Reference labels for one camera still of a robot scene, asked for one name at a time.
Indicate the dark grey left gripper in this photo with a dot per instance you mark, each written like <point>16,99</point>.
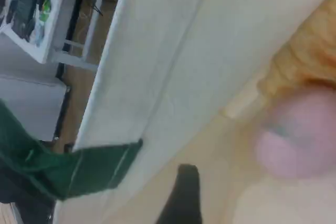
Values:
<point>26,195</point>

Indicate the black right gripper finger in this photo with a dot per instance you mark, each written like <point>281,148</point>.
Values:
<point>183,200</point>

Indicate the pink peach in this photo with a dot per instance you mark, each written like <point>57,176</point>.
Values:
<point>302,140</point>

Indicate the long ridged bread loaf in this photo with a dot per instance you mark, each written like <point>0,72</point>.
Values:
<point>309,58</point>

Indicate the white background desk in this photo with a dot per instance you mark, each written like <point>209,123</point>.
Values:
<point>52,40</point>

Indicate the black electronic device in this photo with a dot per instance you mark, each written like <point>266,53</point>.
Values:
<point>23,11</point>

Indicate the green plastic bottle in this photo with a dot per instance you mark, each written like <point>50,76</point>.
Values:
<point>45,10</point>

